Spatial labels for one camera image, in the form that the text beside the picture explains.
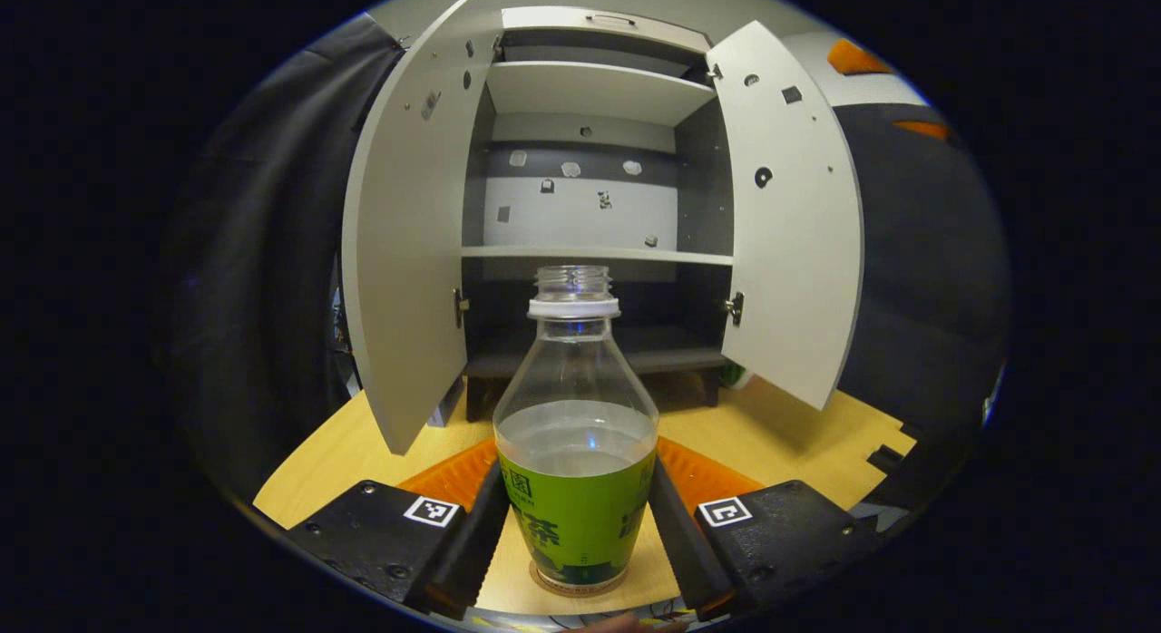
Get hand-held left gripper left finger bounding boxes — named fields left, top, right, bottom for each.
left=286, top=436, right=512, bottom=620

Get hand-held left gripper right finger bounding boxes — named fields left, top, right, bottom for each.
left=646, top=436, right=885, bottom=616

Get green label clear bottle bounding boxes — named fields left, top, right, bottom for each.
left=493, top=265, right=660, bottom=598

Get white cabinet door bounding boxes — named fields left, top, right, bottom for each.
left=342, top=0, right=504, bottom=456
left=706, top=19, right=865, bottom=412

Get white cabinet shelf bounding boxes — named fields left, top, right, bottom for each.
left=485, top=60, right=717, bottom=126
left=461, top=243, right=734, bottom=267

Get white cabinet drawer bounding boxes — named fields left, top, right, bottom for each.
left=502, top=5, right=713, bottom=54

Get black backdrop cloth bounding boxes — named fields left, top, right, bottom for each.
left=154, top=12, right=1012, bottom=525

